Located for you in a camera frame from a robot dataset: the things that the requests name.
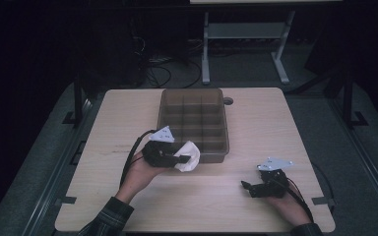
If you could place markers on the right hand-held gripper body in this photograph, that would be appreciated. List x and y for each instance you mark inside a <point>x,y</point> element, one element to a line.
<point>274,164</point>

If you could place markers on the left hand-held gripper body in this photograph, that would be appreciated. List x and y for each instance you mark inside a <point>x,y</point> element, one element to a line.
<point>159,154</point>

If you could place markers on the brown divided storage box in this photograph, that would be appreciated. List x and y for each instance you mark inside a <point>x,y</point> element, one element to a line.
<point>193,111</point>

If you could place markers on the person's left hand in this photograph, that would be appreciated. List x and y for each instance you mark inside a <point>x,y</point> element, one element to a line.
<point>138,178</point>

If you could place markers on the person's right hand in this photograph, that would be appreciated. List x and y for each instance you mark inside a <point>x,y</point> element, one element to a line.
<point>292,209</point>

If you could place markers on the grey table edge clip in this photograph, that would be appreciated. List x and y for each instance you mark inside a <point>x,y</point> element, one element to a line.
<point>323,200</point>
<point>66,200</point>

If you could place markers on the black upright stand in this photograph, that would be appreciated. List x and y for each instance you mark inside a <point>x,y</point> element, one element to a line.
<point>78,98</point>
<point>348,98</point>

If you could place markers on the grey metal stand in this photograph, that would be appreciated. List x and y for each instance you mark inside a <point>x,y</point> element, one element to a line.
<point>242,31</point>

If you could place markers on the aluminium floor rail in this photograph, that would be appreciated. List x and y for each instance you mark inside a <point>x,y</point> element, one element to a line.
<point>55,170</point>
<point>367,164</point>

